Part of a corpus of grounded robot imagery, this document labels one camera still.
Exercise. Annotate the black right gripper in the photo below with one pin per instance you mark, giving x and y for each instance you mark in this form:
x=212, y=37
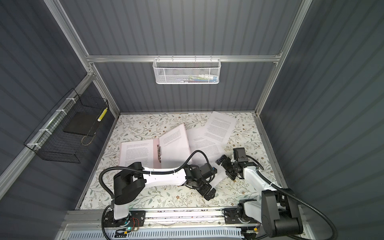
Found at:
x=220, y=160

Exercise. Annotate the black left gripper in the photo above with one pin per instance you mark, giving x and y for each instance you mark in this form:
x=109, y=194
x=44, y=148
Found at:
x=205, y=191

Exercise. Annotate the printed paper sheet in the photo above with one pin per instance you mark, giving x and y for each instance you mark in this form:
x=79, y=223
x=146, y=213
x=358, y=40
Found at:
x=137, y=151
x=219, y=176
x=219, y=128
x=175, y=148
x=197, y=141

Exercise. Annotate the pink file folder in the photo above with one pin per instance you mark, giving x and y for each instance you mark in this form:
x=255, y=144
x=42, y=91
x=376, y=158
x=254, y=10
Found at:
x=157, y=161

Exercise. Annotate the printed paper sheet front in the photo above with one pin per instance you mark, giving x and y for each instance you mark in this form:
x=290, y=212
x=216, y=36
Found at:
x=219, y=176

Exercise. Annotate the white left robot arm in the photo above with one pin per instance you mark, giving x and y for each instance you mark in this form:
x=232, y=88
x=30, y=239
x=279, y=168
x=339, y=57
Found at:
x=129, y=184

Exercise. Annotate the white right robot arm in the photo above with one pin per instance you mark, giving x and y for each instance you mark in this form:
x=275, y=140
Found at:
x=278, y=213

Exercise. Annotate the floral table mat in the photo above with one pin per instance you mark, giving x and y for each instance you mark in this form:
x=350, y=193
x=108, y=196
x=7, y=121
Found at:
x=150, y=126

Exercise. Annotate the white ventilation grille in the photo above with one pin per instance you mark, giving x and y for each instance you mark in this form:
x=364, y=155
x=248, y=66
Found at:
x=178, y=234

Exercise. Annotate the pens in white basket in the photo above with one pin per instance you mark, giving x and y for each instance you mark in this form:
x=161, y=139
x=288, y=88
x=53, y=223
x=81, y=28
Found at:
x=210, y=79

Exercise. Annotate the yellow marker pen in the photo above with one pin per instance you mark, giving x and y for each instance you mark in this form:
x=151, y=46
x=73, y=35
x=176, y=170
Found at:
x=103, y=113

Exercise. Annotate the white wire mesh basket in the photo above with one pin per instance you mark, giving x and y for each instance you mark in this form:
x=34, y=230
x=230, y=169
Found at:
x=167, y=71

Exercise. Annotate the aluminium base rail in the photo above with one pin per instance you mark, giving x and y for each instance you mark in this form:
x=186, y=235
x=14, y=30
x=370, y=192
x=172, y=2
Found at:
x=86, y=224

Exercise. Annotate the black wire mesh basket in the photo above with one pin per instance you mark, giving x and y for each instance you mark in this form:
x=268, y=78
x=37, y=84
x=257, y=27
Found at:
x=70, y=131

